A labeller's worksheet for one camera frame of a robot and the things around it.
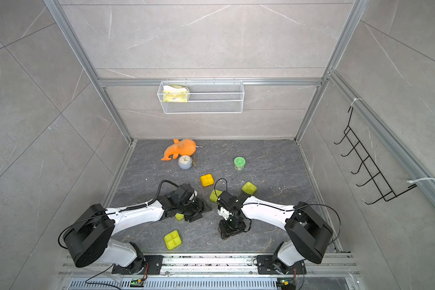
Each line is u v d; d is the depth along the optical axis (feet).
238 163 3.33
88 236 1.41
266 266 2.40
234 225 2.29
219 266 2.45
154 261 2.46
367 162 2.24
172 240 2.61
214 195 3.11
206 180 3.29
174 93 2.87
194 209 2.48
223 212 2.56
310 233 1.41
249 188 3.13
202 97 3.31
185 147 3.52
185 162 3.41
